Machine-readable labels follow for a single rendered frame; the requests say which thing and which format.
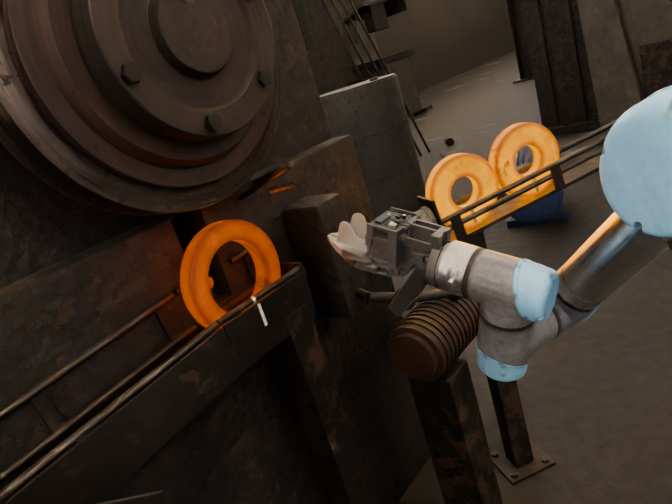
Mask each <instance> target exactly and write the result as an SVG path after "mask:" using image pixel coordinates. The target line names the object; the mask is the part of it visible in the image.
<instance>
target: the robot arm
mask: <svg viewBox="0 0 672 504"><path fill-rule="evenodd" d="M599 171H600V180H601V185H602V188H603V191H604V194H605V196H606V199H607V201H608V202H609V204H610V206H611V207H612V209H613V210H614V213H613V214H612V215H611V216H610V217H609V218H608V219H607V220H606V221H605V222H604V223H603V224H602V225H601V226H600V227H599V228H598V229H597V230H596V231H595V232H594V233H593V234H592V235H591V236H590V237H589V239H588V240H587V241H586V242H585V243H584V244H583V245H582V246H581V247H580V248H579V249H578V250H577V251H576V252H575V253H574V254H573V255H572V256H571V257H570V258H569V259H568V260H567V261H566V262H565V264H564V265H563V266H562V267H561V268H560V269H559V270H558V271H557V272H556V271H555V270H554V269H552V268H549V267H546V266H545V265H542V264H539V263H535V262H532V261H531V260H529V259H520V258H517V257H513V256H510V255H506V254H502V253H499V252H495V251H492V250H488V249H484V248H482V247H478V246H475V245H471V244H468V243H464V242H461V241H456V240H455V241H451V240H450V238H451V228H449V227H445V226H442V225H438V224H434V223H430V222H427V221H423V220H420V218H421V214H418V213H414V212H410V211H407V210H403V209H399V208H395V207H390V211H388V210H387V211H386V212H384V213H383V214H382V215H380V216H379V217H377V218H376V219H374V220H373V221H371V222H370V223H367V222H366V220H365V217H364V216H363V215H362V214H360V213H355V214H353V216H352V219H351V223H350V224H349V223H348V222H346V221H342V222H341V223H340V226H339V231H338V233H330V234H329V235H328V240H329V242H330V244H331V245H332V246H333V248H334V249H335V250H336V251H337V252H338V253H339V254H340V255H341V256H342V258H343V259H344V260H345V261H347V262H348V263H349V264H350V265H352V266H353V267H355V268H357V269H359V270H362V271H367V272H370V273H373V274H378V275H383V276H387V277H393V276H397V277H398V276H399V275H401V276H402V277H404V276H405V275H406V274H408V273H409V272H410V271H411V270H412V269H413V268H414V269H413V271H412V272H411V274H410V275H409V277H408V278H407V280H406V281H405V283H404V284H403V286H402V287H401V289H399V290H398V291H396V293H395V294H394V297H393V300H392V302H391V303H390V305H389V307H388V308H389V310H391V311H392V312H393V313H394V314H395V315H396V316H398V317H399V316H401V315H402V314H403V313H404V312H405V311H408V310H411V309H412V308H413V307H414V306H415V304H416V300H417V298H418V296H419V295H420V294H421V292H422V291H423V290H424V288H425V287H426V286H427V284H429V285H432V286H435V287H438V288H439V289H440V290H443V291H446V292H449V293H452V294H455V295H458V296H461V297H463V298H465V299H469V300H471V301H474V302H477V303H480V313H479V325H478V337H477V341H476V349H477V365H478V367H479V369H480V370H481V371H482V372H483V373H484V374H485V375H486V376H488V377H489V378H491V379H494V380H497V381H501V382H511V381H515V380H518V379H520V378H521V377H522V376H523V375H524V374H525V373H526V371H527V367H528V365H529V364H530V358H529V357H530V355H531V354H532V353H534V352H536V351H537V350H539V349H540V348H542V347H543V346H545V345H546V344H548V343H549V342H551V341H552V340H554V339H555V338H557V337H558V336H559V335H561V334H563V333H564V332H566V331H567V330H569V329H570V328H572V327H573V326H575V325H576V324H578V323H580V322H583V321H585V320H586V319H588V318H589V317H590V316H591V315H592V314H593V312H595V311H596V310H597V309H598V307H599V306H600V304H601V303H602V302H603V301H604V300H606V299H607V298H608V297H609V296H610V295H612V294H613V293H614V292H615V291H616V290H618V289H619V288H620V287H621V286H622V285H624V284H625V283H626V282H627V281H628V280H630V279H631V278H632V277H633V276H634V275H636V274H637V273H638V272H639V271H640V270H641V269H643V268H644V267H645V266H646V265H647V264H649V263H650V262H651V261H652V260H653V259H655V258H656V257H657V256H658V255H659V254H661V253H662V252H663V251H664V250H665V249H667V248H668V247H669V248H670V250H671V251H672V86H668V87H665V88H663V89H660V90H658V91H656V92H654V93H653V94H651V95H650V96H648V97H647V98H646V99H644V100H643V101H641V102H639V103H637V104H636V105H634V106H633V107H631V108H630V109H628V110H627V111H626V112H625V113H624V114H622V115H621V117H620V118H619V119H618V120H617V121H616V122H615V123H614V125H613V126H612V128H611V129H610V131H609V133H608V134H607V136H606V139H605V141H604V146H603V151H602V155H601V156H600V165H599ZM397 211H399V212H403V213H406V214H410V215H411V217H410V216H407V215H406V214H400V213H397ZM368 253H369V254H368Z"/></svg>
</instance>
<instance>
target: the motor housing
mask: <svg viewBox="0 0 672 504"><path fill-rule="evenodd" d="M479 313H480V303H477V302H474V301H471V300H469V299H465V298H463V297H462V298H460V299H459V300H457V301H455V302H452V301H450V299H449V297H448V298H442V299H437V300H431V301H426V302H420V303H419V304H418V305H417V306H416V307H415V308H414V309H413V310H412V311H411V312H410V313H409V314H408V315H407V316H405V317H404V318H403V320H401V321H400V322H399V323H398V324H397V325H396V326H395V327H394V328H393V330H392V332H391V334H390V336H389V339H388V350H389V353H390V356H391V358H392V360H393V362H394V364H395V365H396V367H397V368H398V369H399V370H400V371H401V372H402V373H403V374H405V375H406V376H407V377H408V380H409V383H410V387H411V390H412V394H413V397H414V401H415V404H416V407H417V411H418V414H419V418H420V421H421V425H422V428H423V431H424V435H425V438H426V442H427V445H428V449H429V452H430V455H431V459H432V462H433V466H434V469H435V473H436V476H437V479H438V483H439V486H440V490H441V493H442V496H443V500H444V503H445V504H503V502H502V498H501V494H500V490H499V486H498V482H497V478H496V474H495V470H494V466H493V462H492V458H491V454H490V450H489V446H488V442H487V438H486V434H485V430H484V426H483V422H482V418H481V414H480V410H479V406H478V402H477V398H476V394H475V390H474V386H473V382H472V378H471V374H470V370H469V366H468V362H467V360H465V359H457V358H458V357H459V356H460V355H461V353H462V352H463V351H464V350H465V348H466V347H467V346H468V345H469V344H470V342H471V341H472V340H473V339H474V338H475V336H476V335H477V334H478V325H479Z"/></svg>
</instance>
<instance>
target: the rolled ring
mask: <svg viewBox="0 0 672 504"><path fill-rule="evenodd" d="M229 241H235V242H237V243H239V244H241V245H242V246H244V247H245V248H246V249H247V251H248V252H249V253H250V255H251V257H252V259H253V262H254V265H255V271H256V281H255V287H254V290H253V293H252V295H251V296H253V295H255V294H256V293H258V292H259V291H261V290H262V289H264V288H265V287H267V286H268V285H269V284H271V283H272V282H274V281H275V280H277V279H278V278H280V277H281V270H280V263H279V258H278V255H277V252H276V249H275V247H274V245H273V243H272V242H271V240H270V239H269V237H268V236H267V235H266V234H265V233H264V232H263V231H262V230H261V229H260V228H259V227H257V226H256V225H254V224H252V223H250V222H247V221H244V220H223V221H217V222H214V223H211V224H209V225H207V226H206V227H204V228H203V229H201V230H200V231H199V232H198V233H197V234H196V235H195V236H194V237H193V239H192V240H191V241H190V243H189V245H188V246H187V248H186V250H185V253H184V255H183V259H182V262H181V268H180V288H181V293H182V297H183V300H184V302H185V305H186V307H187V309H188V310H189V312H190V314H191V315H192V316H193V317H194V319H195V320H196V321H197V322H198V323H199V324H201V325H202V326H203V327H205V328H207V327H208V326H209V325H211V324H212V323H213V322H216V320H217V319H219V318H220V317H222V316H223V315H225V314H226V313H228V312H227V311H225V310H223V309H222V308H221V307H220V306H219V305H218V304H217V303H216V302H215V300H214V298H213V296H212V294H211V291H210V287H209V280H208V275H209V267H210V264H211V261H212V258H213V256H214V254H215V253H216V251H217V250H218V249H219V248H220V247H221V246H222V245H223V244H225V243H227V242H229Z"/></svg>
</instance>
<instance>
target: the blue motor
mask: <svg viewBox="0 0 672 504"><path fill-rule="evenodd" d="M531 162H533V153H532V150H531V149H530V148H529V147H528V150H524V148H523V149H522V152H519V151H518V152H517V154H516V156H515V160H514V164H515V168H516V170H517V169H519V168H521V167H523V166H525V165H527V164H529V163H531ZM563 192H564V189H563V190H561V191H559V192H557V193H555V194H553V195H551V196H549V197H547V198H545V199H543V200H541V201H539V202H537V203H535V204H533V205H531V206H530V207H528V208H526V209H524V210H522V211H520V212H518V213H516V214H514V215H512V216H510V217H508V218H507V227H508V229H509V228H515V227H521V226H527V225H533V224H539V223H545V222H551V221H557V220H563V219H569V213H568V208H567V202H566V197H563Z"/></svg>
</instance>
